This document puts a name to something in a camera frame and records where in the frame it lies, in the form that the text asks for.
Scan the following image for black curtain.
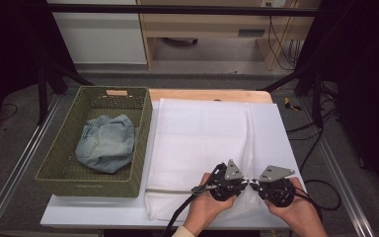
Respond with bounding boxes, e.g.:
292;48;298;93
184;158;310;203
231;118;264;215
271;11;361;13
295;0;379;205
0;0;78;139

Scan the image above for black cables under desk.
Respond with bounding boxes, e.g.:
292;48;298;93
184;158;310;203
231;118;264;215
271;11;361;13
266;14;302;72

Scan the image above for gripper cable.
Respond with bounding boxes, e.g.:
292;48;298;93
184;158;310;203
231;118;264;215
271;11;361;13
162;164;225;237
292;179;342;225

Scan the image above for person's left hand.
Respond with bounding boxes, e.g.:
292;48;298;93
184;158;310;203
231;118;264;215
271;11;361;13
182;173;238;236

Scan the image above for thin black floor cable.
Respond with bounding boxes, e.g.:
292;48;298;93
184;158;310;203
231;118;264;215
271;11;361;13
0;103;19;124

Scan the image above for light blue denim jeans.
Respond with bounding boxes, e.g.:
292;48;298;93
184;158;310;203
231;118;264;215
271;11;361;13
74;114;136;175

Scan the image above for white cabinet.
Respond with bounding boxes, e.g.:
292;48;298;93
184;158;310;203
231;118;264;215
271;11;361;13
45;0;147;65

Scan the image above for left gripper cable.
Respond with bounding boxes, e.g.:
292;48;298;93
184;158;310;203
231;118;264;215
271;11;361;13
162;164;225;237

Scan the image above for yellow and black tool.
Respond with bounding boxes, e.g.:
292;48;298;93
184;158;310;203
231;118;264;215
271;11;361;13
283;97;303;112

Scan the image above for person's right hand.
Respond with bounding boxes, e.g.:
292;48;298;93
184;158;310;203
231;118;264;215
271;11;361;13
265;177;321;232

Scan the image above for black metal stand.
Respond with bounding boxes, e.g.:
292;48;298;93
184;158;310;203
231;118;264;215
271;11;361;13
36;48;95;126
260;62;325;129

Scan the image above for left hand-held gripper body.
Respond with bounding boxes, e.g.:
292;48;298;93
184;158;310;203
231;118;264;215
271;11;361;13
207;159;245;202

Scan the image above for green woven basket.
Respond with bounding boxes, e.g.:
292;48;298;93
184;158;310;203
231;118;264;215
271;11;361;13
35;85;153;198

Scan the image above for white board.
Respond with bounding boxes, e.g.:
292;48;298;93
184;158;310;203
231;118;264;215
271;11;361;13
39;100;307;230

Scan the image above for black horizontal bar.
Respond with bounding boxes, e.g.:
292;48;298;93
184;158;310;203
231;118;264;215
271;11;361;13
43;3;324;18

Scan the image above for wooden desk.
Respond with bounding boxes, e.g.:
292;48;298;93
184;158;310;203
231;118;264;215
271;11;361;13
136;0;322;72

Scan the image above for black object under desk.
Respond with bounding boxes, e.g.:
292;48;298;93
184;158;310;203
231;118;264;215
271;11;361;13
160;37;199;47

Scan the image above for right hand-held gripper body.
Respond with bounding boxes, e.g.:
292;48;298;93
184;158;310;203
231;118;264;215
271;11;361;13
258;165;296;208

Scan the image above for aluminium rail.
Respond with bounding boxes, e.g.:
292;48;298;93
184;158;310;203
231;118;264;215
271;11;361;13
300;98;374;237
0;95;62;237

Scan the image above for white mesh laundry bag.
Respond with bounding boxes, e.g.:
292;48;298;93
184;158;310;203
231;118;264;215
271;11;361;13
143;98;267;221

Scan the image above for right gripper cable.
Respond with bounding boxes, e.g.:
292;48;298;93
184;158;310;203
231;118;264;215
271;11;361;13
292;179;342;225

